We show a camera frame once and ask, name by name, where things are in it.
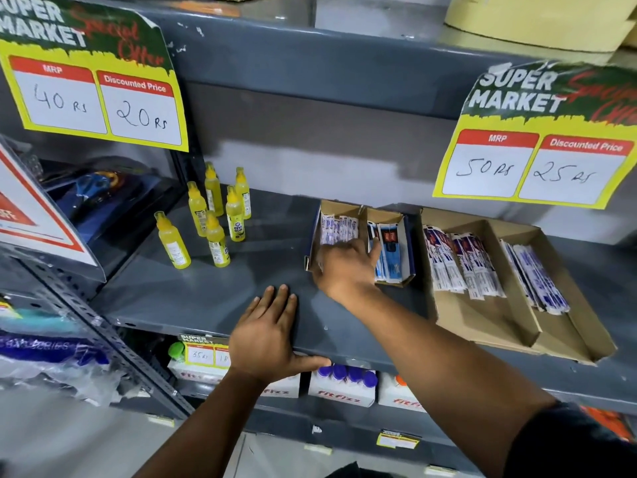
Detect yellow shelf edge label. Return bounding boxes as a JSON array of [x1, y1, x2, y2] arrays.
[[376, 430, 421, 450]]

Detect red white triangle sign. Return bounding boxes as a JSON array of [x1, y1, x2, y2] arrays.
[[0, 136, 107, 283]]

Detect small yellow price sign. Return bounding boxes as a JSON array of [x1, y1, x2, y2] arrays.
[[177, 334, 233, 370]]

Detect small blue-edged cardboard box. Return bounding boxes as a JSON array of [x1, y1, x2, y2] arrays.
[[305, 199, 417, 288]]

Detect row of blue white packets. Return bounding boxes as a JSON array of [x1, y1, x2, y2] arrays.
[[367, 221, 405, 284]]

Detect person's right forearm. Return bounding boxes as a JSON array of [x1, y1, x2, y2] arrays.
[[343, 286, 558, 478]]

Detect large yellow green price sign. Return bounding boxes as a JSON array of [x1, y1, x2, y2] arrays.
[[0, 0, 190, 153], [432, 61, 637, 210]]

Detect white red-print carton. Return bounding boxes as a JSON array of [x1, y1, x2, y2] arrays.
[[308, 368, 378, 409], [378, 372, 428, 414], [167, 358, 231, 386], [260, 373, 302, 399]]

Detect person's left forearm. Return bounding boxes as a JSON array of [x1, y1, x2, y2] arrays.
[[133, 368, 272, 478]]

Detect blue toy in plastic pack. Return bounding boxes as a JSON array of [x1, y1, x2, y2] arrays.
[[39, 156, 172, 247]]

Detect stack of white blue tubes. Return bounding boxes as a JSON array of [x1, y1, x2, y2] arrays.
[[500, 240, 571, 316], [450, 233, 506, 300], [422, 225, 466, 294]]

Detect row of white sachets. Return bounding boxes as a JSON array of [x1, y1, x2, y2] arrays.
[[320, 214, 360, 247]]

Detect person's left hand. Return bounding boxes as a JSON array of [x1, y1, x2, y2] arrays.
[[228, 284, 332, 387]]

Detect clear plastic bagged goods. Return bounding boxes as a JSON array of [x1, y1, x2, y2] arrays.
[[0, 292, 127, 408]]

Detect person's right hand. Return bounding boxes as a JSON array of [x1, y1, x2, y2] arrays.
[[312, 237, 383, 307]]

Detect grey metal shelf rack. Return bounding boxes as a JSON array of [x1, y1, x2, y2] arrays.
[[0, 0, 637, 478]]

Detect group of yellow glue bottles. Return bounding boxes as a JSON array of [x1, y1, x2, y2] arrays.
[[154, 162, 252, 270]]

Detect large divided cardboard tray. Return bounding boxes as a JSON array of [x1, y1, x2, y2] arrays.
[[420, 208, 618, 367]]

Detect black shirt sleeve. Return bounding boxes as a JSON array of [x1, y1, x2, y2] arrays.
[[503, 402, 637, 478]]

